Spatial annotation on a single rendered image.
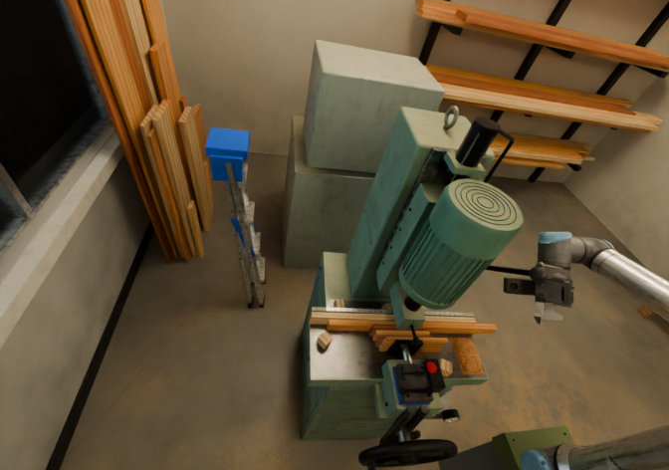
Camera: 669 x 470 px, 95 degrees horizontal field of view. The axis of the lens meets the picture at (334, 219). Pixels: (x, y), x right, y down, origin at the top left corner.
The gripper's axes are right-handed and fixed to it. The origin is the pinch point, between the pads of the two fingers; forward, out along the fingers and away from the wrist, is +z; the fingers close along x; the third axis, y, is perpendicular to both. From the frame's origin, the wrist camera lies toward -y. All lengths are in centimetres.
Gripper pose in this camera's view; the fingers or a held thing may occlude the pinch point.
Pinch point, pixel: (536, 292)
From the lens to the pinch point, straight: 94.1
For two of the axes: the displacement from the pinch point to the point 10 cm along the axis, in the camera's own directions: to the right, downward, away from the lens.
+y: 7.9, 0.1, -6.2
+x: -0.7, 10.0, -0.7
